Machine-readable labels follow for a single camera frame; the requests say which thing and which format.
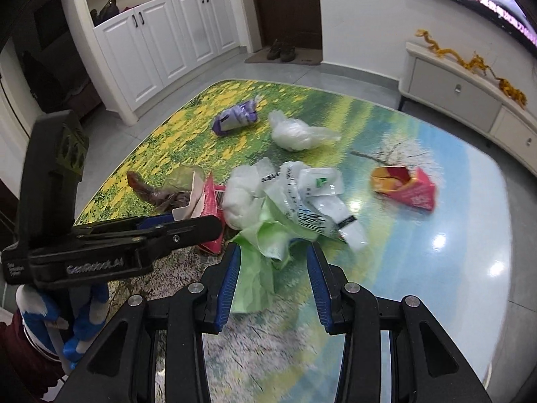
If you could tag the golden dragon ornament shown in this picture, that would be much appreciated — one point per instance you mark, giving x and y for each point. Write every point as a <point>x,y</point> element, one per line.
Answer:
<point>474,64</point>

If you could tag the white crumpled plastic bag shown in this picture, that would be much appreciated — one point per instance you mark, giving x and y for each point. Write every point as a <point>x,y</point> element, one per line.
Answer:
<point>241,201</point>

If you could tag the person's left hand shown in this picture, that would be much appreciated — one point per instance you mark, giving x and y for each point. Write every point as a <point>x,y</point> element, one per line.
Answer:
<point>86,315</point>

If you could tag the pink packet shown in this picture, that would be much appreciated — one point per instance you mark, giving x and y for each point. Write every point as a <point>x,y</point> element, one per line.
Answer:
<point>209,201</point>

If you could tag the dark brown door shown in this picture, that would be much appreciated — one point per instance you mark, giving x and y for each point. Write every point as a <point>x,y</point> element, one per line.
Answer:
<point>285,8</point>

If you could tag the brown shoe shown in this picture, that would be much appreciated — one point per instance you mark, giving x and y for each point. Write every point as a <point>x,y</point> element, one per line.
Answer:
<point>275,50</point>
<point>288,52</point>

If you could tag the purple snack packet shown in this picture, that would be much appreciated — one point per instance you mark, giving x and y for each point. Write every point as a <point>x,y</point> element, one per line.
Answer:
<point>235,117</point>

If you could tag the clear plastic bag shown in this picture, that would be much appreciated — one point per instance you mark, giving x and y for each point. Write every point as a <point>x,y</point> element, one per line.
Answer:
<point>293,134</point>

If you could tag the green plastic bag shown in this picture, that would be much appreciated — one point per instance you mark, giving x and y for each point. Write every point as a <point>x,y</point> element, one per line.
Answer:
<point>256,260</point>

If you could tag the white printed packaging bag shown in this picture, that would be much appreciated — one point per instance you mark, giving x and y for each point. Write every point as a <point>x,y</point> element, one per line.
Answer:
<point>319,201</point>

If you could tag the white television stand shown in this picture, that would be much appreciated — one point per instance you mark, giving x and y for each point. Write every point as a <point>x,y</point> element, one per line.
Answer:
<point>453,88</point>

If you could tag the white cabinet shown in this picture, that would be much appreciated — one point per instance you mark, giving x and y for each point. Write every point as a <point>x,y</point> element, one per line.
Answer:
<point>159,50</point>

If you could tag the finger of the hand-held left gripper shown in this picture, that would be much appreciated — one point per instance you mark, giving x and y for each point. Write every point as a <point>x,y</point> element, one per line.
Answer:
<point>188,233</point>
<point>157,219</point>

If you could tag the grey doormat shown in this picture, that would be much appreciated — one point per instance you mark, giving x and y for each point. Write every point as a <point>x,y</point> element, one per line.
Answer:
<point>310,57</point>

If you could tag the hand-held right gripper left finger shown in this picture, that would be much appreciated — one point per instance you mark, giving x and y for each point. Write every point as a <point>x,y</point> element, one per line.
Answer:
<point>228,289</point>

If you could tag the brown plastic wrapper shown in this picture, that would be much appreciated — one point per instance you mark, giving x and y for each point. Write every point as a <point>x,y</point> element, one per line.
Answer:
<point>147,189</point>

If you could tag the person's left forearm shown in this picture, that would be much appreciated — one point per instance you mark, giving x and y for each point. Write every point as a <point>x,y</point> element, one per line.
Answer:
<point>21,365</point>

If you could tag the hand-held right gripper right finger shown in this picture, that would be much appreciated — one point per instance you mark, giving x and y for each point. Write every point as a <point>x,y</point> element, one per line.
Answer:
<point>319,291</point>

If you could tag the dark handbag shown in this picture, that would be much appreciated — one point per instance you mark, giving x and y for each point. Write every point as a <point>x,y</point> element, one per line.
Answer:
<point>105,11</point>

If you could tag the red snack bag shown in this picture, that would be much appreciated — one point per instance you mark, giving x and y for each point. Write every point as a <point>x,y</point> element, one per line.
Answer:
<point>415,195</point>

